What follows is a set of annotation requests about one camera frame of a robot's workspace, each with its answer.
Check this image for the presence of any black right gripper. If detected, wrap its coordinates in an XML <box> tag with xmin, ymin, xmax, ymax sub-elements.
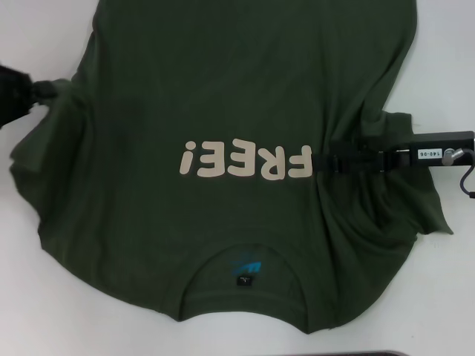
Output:
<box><xmin>313</xmin><ymin>130</ymin><xmax>475</xmax><ymax>175</ymax></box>

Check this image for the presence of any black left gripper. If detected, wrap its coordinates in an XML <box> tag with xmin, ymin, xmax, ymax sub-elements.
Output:
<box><xmin>0</xmin><ymin>65</ymin><xmax>56</xmax><ymax>131</ymax></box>

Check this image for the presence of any dark green FREE t-shirt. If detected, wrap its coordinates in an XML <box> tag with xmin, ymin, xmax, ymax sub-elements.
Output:
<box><xmin>9</xmin><ymin>0</ymin><xmax>454</xmax><ymax>334</ymax></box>

